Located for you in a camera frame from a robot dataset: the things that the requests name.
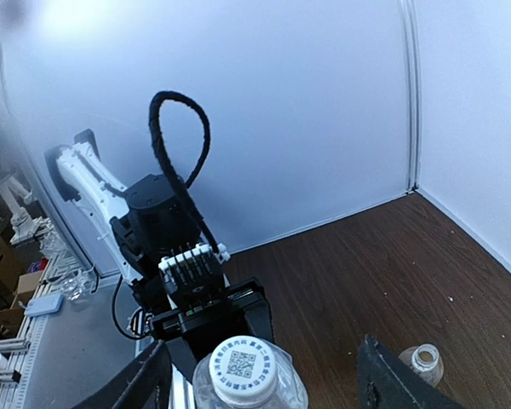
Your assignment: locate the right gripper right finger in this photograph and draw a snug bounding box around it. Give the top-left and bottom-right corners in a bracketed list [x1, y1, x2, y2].
[357, 333, 461, 409]

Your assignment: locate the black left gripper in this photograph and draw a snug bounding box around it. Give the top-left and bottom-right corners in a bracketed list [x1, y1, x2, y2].
[149, 243, 274, 375]

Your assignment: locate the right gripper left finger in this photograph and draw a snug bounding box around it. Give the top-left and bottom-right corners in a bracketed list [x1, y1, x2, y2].
[75, 341, 172, 408]

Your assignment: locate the white water bottle cap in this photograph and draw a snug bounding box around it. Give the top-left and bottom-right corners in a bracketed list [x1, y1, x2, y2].
[209, 336, 278, 408]

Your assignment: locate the clear water bottle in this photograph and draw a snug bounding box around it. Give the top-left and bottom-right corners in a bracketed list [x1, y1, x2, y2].
[192, 336, 309, 409]

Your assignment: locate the amber tea bottle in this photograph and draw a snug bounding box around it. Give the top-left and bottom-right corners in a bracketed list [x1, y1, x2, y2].
[399, 343, 445, 387]

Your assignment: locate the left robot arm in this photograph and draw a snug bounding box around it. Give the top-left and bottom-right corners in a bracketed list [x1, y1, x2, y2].
[44, 130, 274, 376]

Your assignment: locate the light blue box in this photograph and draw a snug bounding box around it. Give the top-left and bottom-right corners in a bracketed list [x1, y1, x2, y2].
[25, 293, 64, 317]

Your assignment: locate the left black cable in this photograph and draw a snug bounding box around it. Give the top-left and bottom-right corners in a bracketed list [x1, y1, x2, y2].
[147, 90, 231, 256]

